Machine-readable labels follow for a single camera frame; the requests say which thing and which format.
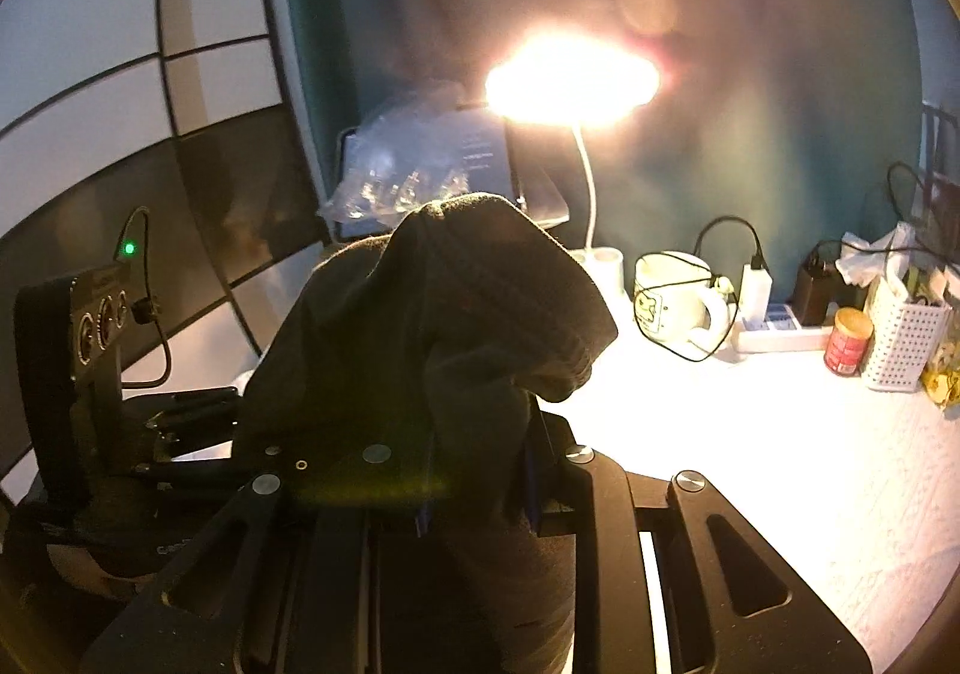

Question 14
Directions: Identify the dark brown t-shirt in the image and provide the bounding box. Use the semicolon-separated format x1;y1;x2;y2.
231;193;617;672

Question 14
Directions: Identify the white knitted table cover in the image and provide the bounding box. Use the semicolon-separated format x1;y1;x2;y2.
553;312;958;672

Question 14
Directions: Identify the white power strip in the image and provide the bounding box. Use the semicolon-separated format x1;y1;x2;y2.
732;303;833;354

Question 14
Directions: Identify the yellow snack packet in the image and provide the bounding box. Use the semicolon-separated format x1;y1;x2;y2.
921;367;960;411

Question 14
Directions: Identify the red tin can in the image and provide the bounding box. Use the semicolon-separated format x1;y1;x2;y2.
823;307;874;377

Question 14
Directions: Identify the white charger plug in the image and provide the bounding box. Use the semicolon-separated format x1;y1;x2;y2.
739;263;773;323

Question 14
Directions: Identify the white cartoon mug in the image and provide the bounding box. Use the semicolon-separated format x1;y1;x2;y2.
633;250;734;362

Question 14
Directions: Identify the clear snack jar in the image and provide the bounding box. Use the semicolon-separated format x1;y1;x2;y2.
926;268;960;374

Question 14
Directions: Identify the white perforated basket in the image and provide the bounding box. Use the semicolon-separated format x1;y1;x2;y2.
861;278;952;393

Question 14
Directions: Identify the black power adapter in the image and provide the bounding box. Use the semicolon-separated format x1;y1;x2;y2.
789;252;866;326

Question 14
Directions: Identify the plastic bag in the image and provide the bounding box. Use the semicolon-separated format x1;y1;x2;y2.
322;81;517;227

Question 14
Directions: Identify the teal curtain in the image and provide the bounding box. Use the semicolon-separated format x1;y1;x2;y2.
290;0;921;296

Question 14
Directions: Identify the white desk lamp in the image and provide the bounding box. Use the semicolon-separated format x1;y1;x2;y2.
485;29;661;297

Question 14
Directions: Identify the black camera box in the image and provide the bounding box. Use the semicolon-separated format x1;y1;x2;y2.
13;261;133;508

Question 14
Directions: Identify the black cable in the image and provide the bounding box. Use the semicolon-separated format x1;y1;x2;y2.
631;214;772;364

